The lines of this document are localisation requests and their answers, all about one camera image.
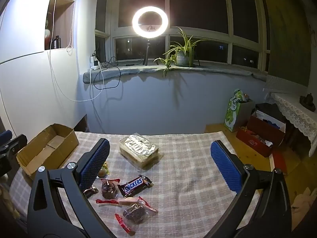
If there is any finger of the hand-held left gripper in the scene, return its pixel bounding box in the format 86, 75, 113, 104
0, 130, 13, 142

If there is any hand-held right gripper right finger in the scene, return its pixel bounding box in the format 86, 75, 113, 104
210, 140, 291, 238

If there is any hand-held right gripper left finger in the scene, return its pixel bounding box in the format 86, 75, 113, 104
27, 138, 117, 238

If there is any green snack packet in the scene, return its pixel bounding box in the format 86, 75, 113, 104
98, 162, 110, 179

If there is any small dark snack packet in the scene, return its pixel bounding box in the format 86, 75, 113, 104
83, 185, 99, 199

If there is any clear dark candy packet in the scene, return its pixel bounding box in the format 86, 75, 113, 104
100, 178, 121, 199

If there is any brown cardboard box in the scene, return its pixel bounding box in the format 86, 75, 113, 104
16, 123, 80, 180

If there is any brown chocolate bar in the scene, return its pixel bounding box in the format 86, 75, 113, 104
117, 175, 153, 196

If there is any red-ended sausage stick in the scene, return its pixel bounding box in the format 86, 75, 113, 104
96, 198, 140, 207

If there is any red-edged dark candy packet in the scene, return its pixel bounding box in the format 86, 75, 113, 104
115, 196, 159, 235

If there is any red cardboard box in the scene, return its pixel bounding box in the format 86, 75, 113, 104
236, 115, 285, 158

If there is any checked tablecloth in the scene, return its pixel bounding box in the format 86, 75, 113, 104
9, 130, 273, 238

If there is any grey cardboard box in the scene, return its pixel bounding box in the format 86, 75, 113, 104
238, 94, 255, 128

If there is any white cabinet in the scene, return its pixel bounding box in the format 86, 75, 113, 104
0, 0, 82, 139

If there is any black cloth bundle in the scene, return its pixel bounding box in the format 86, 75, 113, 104
255, 103, 288, 133

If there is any pale crumpled cloth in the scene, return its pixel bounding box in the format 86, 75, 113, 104
291, 187, 313, 209

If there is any white lace tablecloth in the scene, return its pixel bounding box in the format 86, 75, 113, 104
263, 88, 317, 158

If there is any white power strip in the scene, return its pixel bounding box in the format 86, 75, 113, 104
90, 53, 102, 70

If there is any dark figurine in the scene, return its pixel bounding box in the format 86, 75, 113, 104
299, 93, 317, 112

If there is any grey windowsill cloth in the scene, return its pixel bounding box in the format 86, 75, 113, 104
83, 63, 268, 85

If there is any potted spider plant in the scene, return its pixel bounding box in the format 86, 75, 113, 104
154, 26, 211, 77

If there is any black light tripod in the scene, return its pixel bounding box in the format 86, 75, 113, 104
142, 25, 155, 66

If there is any green curtain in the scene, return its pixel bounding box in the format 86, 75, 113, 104
261, 0, 312, 88

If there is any white cable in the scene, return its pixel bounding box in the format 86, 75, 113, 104
47, 0, 102, 102

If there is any black cable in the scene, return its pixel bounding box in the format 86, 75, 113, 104
93, 57, 146, 90

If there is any white window frame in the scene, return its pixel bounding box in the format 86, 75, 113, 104
95, 0, 271, 73

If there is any wooden wall shelf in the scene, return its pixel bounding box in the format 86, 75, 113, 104
45, 0, 75, 50

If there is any ring light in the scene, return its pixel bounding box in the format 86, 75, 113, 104
132, 6, 169, 39

